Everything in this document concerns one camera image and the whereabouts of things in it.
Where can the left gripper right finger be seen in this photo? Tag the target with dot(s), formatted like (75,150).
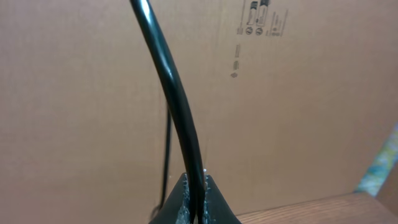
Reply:
(216,209)

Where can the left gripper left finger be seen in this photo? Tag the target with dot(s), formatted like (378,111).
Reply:
(176,207)

